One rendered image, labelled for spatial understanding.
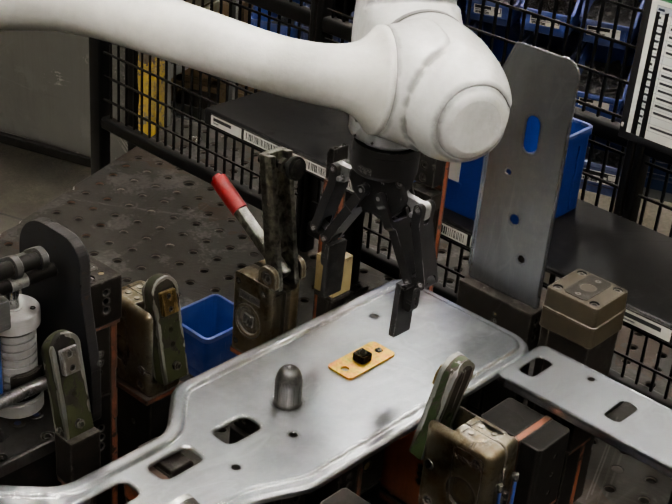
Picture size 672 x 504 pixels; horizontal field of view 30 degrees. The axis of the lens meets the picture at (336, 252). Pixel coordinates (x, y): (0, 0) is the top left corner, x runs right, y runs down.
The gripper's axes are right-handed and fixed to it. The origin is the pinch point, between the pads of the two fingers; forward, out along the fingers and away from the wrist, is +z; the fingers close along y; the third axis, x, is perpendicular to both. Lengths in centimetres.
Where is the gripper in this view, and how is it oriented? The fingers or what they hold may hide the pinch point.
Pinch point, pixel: (366, 297)
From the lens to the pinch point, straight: 146.1
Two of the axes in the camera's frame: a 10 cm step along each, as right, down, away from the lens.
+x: 6.7, -2.9, 6.8
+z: -1.1, 8.7, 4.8
